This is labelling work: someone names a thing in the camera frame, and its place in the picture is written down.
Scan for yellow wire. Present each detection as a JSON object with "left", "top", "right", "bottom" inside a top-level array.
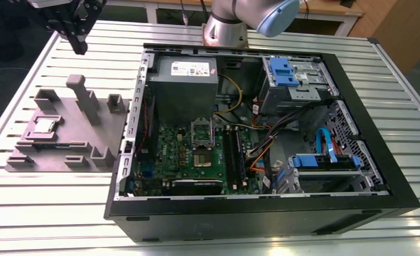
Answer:
[{"left": 215, "top": 74, "right": 244, "bottom": 115}]

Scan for black cable silver plug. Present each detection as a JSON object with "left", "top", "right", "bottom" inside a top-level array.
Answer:
[{"left": 180, "top": 0, "right": 192, "bottom": 27}]

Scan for black office chair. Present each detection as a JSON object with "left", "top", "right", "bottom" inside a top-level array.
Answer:
[{"left": 0, "top": 0, "right": 31, "bottom": 63}]

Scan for grey parts rack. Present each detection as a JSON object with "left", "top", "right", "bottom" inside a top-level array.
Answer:
[{"left": 5, "top": 74, "right": 133, "bottom": 174}]

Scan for orange wires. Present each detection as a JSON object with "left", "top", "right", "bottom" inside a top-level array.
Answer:
[{"left": 248, "top": 145, "right": 268, "bottom": 174}]

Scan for black graphics card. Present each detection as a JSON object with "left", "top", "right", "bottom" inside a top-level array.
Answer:
[{"left": 162, "top": 178, "right": 224, "bottom": 197}]

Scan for black wire bundle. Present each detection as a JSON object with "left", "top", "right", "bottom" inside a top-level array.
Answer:
[{"left": 247, "top": 102, "right": 331, "bottom": 158}]

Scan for blue drive latch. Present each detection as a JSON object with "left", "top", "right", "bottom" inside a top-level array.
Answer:
[{"left": 268, "top": 57, "right": 302, "bottom": 87}]

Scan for hard disk in blue carrier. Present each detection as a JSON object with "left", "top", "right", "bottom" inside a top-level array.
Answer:
[{"left": 290, "top": 154, "right": 363, "bottom": 171}]

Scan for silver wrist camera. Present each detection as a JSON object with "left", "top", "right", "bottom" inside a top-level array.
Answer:
[{"left": 29, "top": 0, "right": 73, "bottom": 9}]

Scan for metal disk bay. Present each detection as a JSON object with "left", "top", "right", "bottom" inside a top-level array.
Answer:
[{"left": 276, "top": 153, "right": 390, "bottom": 195}]

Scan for wooden cabinet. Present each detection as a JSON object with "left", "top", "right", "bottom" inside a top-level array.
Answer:
[{"left": 348, "top": 0, "right": 420, "bottom": 74}]

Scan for wooden desk white frame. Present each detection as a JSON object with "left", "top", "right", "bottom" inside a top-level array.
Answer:
[{"left": 139, "top": 0, "right": 366, "bottom": 37}]

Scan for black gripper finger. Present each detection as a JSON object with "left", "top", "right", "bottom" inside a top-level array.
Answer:
[
  {"left": 45, "top": 18, "right": 83, "bottom": 56},
  {"left": 75, "top": 7, "right": 107, "bottom": 55}
]

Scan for blue wire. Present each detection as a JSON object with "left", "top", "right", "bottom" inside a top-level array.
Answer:
[{"left": 316, "top": 127, "right": 339, "bottom": 164}]

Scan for green motherboard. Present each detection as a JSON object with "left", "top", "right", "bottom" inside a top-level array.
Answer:
[{"left": 130, "top": 124, "right": 264, "bottom": 197}]

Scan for metal drive cage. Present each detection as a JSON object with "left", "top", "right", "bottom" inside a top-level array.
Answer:
[{"left": 259, "top": 55, "right": 342, "bottom": 116}]

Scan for CPU socket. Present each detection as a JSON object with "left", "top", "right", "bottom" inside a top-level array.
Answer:
[{"left": 192, "top": 149, "right": 216, "bottom": 169}]

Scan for silver CPU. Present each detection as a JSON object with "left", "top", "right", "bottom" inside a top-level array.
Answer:
[{"left": 35, "top": 119, "right": 58, "bottom": 134}]

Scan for RAM stick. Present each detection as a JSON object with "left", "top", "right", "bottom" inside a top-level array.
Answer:
[{"left": 31, "top": 142, "right": 73, "bottom": 150}]

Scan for black PC case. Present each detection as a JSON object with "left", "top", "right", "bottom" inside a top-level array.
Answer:
[{"left": 103, "top": 42, "right": 420, "bottom": 243}]

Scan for grey power supply unit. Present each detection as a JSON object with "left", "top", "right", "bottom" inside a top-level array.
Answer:
[{"left": 146, "top": 56, "right": 220, "bottom": 126}]

